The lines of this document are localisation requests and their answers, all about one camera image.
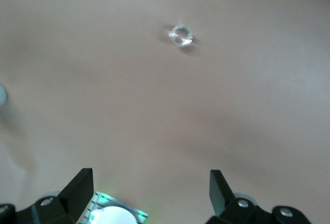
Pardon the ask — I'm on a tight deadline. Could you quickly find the brown table cover sheet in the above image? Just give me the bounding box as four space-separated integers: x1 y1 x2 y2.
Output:
0 0 330 224

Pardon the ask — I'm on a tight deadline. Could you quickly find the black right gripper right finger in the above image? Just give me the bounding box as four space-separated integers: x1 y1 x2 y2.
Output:
206 169 311 224

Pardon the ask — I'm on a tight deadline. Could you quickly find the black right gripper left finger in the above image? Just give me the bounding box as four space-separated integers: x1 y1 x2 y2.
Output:
0 167 94 224

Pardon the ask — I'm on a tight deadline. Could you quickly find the green sleeved glass shaker bottle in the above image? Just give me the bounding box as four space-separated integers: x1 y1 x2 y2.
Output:
0 84 8 106

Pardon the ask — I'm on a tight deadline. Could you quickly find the small clear glass cup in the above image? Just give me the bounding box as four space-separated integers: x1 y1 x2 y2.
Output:
168 24 194 49

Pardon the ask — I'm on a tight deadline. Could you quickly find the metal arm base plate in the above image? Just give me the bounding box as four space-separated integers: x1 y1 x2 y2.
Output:
76 190 150 224

